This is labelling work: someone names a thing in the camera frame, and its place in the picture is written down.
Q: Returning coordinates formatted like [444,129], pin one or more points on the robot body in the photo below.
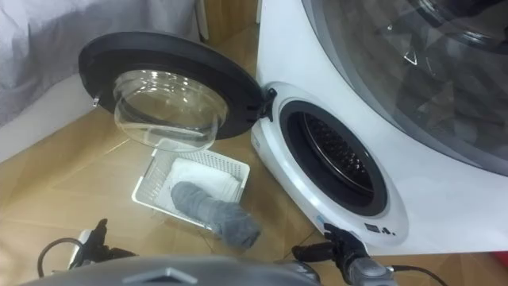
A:
[178,274]

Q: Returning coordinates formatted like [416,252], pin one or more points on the red object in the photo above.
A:
[502,260]

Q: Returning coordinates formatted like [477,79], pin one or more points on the grey bed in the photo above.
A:
[59,43]

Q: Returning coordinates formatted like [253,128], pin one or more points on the white folded towel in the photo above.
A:
[206,175]

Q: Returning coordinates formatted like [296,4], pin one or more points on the white plastic laundry basket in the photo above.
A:
[152,186]

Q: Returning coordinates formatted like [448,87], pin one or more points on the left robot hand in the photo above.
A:
[97,248]

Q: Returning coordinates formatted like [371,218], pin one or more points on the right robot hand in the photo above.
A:
[345,248]

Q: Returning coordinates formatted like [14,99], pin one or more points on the round black washing machine door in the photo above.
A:
[222,75]

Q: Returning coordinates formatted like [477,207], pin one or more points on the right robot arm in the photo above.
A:
[371,274]

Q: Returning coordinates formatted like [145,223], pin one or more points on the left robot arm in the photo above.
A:
[77,250]

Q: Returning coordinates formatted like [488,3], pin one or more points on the white washing machine tower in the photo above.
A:
[428,198]

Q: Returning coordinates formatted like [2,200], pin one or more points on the grey rolled towel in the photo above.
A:
[226,222]

